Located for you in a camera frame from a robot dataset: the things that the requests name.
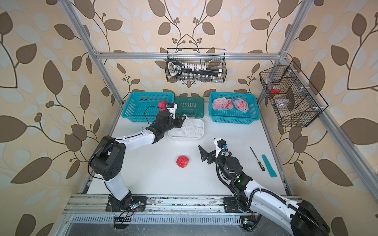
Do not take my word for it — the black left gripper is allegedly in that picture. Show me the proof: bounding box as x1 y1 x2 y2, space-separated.
161 114 185 133

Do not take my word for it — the black yellow screwdriver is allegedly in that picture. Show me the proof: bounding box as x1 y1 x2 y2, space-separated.
249 146 265 171

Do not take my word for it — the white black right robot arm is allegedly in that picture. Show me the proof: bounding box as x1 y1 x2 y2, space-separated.
198 145 330 236

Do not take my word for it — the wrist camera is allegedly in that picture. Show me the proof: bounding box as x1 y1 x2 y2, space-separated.
166 103 177 119
214 138 228 158

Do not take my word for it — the green plastic tool case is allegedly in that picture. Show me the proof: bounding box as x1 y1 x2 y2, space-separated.
174 97 204 119

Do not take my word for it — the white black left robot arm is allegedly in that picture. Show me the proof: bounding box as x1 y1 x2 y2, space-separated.
88 108 189 211

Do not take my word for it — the black wire basket right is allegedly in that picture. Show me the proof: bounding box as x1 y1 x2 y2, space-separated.
259 61 329 128

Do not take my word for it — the white plastic tray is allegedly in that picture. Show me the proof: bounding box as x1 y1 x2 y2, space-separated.
168 119 204 141

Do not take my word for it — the black wire basket back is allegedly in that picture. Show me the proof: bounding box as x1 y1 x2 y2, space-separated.
165 47 227 83

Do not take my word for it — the teal plastic basket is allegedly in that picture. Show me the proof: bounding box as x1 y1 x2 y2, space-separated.
209 92 260 125
121 92 174 123

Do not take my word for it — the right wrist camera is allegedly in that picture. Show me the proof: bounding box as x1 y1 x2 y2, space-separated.
214 138 228 158

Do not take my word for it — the red object in wire basket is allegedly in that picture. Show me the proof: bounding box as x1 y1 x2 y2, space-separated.
270 86 281 94

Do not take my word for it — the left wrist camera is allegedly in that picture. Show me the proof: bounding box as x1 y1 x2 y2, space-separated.
166 103 177 119

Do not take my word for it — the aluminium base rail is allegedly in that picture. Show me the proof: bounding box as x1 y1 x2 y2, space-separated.
62 194 308 216

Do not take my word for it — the black white tool in basket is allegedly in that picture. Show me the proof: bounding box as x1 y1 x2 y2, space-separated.
166 60 223 77

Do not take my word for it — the teal right plastic basket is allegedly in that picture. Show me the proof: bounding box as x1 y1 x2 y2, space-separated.
209 92 260 125

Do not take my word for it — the black wire basket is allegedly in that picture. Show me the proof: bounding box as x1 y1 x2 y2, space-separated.
259 61 329 128
165 47 227 83

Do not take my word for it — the teal flat tool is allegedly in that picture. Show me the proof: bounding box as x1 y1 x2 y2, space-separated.
262 154 277 178

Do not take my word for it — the teal left plastic basket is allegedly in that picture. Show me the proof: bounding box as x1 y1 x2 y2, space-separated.
121 92 174 123

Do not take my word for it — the white foam net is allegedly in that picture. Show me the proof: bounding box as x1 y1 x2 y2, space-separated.
188 126 204 138
181 114 194 137

